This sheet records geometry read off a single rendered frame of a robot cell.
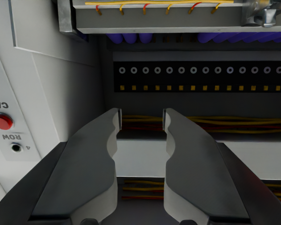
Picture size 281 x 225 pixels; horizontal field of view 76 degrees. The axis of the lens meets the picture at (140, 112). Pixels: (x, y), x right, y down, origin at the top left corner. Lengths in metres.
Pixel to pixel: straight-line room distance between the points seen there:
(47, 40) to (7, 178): 0.18
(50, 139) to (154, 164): 0.11
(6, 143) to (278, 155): 0.30
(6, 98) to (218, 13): 0.21
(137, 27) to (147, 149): 0.13
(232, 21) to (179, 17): 0.05
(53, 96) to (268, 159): 0.24
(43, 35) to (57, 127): 0.09
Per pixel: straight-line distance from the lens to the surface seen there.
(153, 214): 0.45
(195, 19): 0.19
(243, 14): 0.19
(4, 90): 0.20
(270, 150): 0.25
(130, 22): 0.19
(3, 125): 0.22
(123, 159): 0.22
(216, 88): 0.34
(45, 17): 0.19
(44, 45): 0.18
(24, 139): 0.22
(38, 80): 0.18
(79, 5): 0.20
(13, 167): 0.27
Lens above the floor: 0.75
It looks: 31 degrees up
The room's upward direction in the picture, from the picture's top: 179 degrees clockwise
